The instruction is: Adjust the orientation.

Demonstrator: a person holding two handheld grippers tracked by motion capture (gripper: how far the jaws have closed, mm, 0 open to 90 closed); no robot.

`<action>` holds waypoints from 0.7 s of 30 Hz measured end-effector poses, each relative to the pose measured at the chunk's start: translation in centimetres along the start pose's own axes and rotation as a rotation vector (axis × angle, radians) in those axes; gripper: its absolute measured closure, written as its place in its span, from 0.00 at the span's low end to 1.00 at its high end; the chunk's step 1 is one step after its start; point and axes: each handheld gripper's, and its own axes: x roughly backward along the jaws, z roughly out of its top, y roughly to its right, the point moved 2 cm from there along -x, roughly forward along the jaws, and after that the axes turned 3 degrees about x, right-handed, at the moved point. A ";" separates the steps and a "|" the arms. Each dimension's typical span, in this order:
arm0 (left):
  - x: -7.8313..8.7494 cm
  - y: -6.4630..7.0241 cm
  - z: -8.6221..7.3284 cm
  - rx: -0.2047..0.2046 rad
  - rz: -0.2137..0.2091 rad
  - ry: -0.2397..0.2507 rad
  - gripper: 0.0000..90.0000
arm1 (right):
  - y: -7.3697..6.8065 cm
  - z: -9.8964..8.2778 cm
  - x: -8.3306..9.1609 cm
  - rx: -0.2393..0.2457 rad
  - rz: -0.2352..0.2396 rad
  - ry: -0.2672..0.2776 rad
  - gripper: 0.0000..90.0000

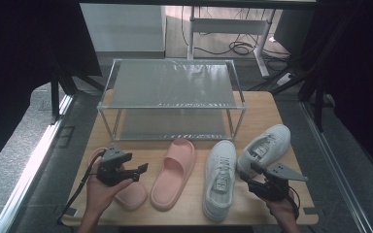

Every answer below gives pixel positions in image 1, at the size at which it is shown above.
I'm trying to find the black monitor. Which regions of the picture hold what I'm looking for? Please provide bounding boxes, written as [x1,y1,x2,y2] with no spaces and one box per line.
[273,9,315,56]

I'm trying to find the black metal stand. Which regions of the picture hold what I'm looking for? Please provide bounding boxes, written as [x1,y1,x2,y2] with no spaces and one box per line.
[249,6,360,132]
[50,61,105,124]

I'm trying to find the white power strip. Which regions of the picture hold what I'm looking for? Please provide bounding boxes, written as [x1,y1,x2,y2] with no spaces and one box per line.
[276,72,295,86]

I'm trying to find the pink slipper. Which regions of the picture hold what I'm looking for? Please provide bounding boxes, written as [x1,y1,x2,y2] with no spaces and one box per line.
[87,147,149,212]
[150,138,197,213]

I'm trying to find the aluminium rail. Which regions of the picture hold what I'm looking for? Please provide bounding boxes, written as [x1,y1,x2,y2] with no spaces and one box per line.
[0,93,76,233]
[299,101,373,233]

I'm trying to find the white cabinet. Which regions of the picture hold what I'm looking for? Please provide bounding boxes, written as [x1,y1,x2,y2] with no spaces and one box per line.
[80,3,167,52]

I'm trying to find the two-tier metal shoe rack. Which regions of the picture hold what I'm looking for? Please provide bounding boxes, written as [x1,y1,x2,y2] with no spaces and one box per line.
[96,57,248,142]

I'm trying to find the person's left hand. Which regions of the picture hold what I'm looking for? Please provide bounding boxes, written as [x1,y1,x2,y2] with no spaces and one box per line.
[85,159,134,216]

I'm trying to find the dark curtain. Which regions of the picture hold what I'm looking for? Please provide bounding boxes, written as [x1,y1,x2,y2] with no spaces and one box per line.
[304,0,373,185]
[0,0,102,178]

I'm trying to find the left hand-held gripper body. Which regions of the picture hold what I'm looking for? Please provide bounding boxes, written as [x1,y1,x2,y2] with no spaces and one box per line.
[96,144,129,187]

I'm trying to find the person's right hand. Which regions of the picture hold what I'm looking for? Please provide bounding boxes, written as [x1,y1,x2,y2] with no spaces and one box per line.
[265,189,300,224]

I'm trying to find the right hand-held gripper black cable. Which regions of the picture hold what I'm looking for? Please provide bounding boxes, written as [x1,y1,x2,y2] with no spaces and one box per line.
[285,185,302,221]

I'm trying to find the dark floor plate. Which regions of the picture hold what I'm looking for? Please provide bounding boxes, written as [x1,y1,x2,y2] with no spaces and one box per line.
[56,125,76,149]

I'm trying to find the black floor cables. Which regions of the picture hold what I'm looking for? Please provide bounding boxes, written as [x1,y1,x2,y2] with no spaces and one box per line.
[181,6,289,61]

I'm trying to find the white desk frame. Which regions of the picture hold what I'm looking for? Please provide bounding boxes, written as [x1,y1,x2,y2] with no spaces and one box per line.
[186,5,278,78]

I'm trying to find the hand-held gripper black cable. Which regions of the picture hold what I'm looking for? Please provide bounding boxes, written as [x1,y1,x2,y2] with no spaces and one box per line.
[56,151,106,224]
[285,185,302,221]

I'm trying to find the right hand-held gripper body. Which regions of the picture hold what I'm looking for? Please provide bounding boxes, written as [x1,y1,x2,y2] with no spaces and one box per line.
[249,162,309,202]

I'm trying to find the white sneaker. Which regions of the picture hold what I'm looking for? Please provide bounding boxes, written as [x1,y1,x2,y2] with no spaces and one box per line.
[202,139,237,222]
[236,123,291,179]

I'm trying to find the left hand-held gripper black cable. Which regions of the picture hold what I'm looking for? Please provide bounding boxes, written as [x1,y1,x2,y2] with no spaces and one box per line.
[56,151,106,224]

